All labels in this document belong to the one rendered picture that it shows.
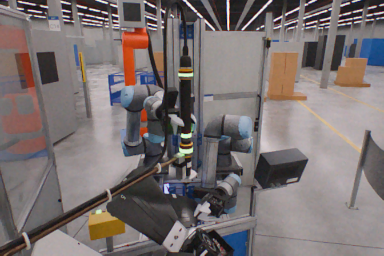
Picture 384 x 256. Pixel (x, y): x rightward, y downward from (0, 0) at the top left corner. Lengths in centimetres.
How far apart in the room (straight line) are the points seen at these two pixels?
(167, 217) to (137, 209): 11
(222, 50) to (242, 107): 73
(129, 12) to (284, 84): 604
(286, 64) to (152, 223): 837
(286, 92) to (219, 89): 646
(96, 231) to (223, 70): 206
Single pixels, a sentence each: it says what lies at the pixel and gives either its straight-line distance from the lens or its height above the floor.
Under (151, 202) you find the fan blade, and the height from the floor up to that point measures 137.
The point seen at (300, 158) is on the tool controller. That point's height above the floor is 123.
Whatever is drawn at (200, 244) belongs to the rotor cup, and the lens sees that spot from 87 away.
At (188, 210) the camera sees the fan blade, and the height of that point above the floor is 118.
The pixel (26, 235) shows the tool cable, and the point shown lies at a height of 154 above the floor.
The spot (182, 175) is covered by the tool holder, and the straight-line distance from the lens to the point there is 80.
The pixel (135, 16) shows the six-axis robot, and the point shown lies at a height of 233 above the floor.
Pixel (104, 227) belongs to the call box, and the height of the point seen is 104.
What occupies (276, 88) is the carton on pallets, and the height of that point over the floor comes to 35.
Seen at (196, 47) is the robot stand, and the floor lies 185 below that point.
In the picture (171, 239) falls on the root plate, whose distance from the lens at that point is 89.
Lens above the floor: 186
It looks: 17 degrees down
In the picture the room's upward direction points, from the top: straight up
